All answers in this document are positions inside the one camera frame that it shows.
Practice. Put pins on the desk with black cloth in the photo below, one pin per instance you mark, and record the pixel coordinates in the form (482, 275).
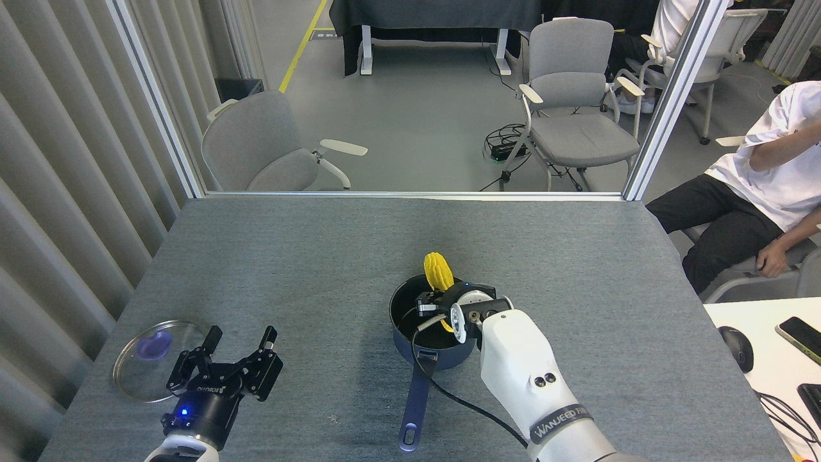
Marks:
(436, 13)

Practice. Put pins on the seated person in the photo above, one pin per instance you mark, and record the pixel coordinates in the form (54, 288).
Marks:
(770, 186)

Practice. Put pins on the glass pot lid blue knob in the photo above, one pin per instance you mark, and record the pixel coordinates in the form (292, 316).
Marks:
(138, 372)

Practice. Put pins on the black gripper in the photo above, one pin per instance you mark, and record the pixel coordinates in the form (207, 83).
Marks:
(458, 289)
(205, 414)

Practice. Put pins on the grey floor socket strip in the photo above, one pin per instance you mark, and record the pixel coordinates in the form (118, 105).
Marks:
(324, 34)

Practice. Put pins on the white mesh office chair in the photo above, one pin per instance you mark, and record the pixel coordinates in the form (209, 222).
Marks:
(725, 45)

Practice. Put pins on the grey curtain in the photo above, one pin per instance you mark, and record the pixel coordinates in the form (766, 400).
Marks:
(792, 32)

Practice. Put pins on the silver frame post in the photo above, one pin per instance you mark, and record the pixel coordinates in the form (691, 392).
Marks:
(673, 96)
(157, 102)

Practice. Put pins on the person's left hand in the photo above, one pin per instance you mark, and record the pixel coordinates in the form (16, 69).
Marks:
(773, 258)

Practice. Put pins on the smartphone with green edge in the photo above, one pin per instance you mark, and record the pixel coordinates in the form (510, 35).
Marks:
(800, 337)

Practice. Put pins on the grey chair with rounded back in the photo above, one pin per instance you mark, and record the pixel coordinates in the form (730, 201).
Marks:
(256, 141)

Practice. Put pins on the yellow corn cob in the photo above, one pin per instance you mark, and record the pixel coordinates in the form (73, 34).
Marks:
(438, 273)

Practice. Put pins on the grey chair under seated person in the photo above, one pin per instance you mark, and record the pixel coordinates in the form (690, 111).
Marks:
(750, 273)

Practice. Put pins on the black box on floor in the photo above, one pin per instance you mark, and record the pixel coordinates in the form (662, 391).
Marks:
(238, 88)

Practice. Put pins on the white side table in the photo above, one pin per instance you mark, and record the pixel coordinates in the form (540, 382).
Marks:
(773, 385)

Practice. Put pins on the person's right forearm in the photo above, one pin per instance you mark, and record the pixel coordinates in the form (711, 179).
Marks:
(786, 149)

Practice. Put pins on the person in background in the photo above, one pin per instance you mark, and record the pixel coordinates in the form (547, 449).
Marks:
(677, 25)

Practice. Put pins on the grey office chair white armrests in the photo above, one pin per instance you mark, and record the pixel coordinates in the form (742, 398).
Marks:
(577, 135)

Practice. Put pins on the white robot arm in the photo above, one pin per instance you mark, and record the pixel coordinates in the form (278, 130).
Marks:
(179, 450)
(519, 359)

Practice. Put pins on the silver frame rail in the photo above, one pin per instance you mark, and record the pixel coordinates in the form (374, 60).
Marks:
(417, 195)

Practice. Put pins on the black computer mouse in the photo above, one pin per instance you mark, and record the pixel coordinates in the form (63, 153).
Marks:
(736, 346)

